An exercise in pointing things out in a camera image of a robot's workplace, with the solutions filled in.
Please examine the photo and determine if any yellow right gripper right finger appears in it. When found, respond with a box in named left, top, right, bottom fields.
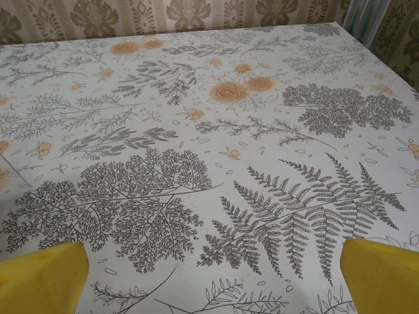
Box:
left=340, top=237, right=419, bottom=314

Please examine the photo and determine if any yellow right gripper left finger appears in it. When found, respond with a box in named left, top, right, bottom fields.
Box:
left=0, top=241, right=90, bottom=314

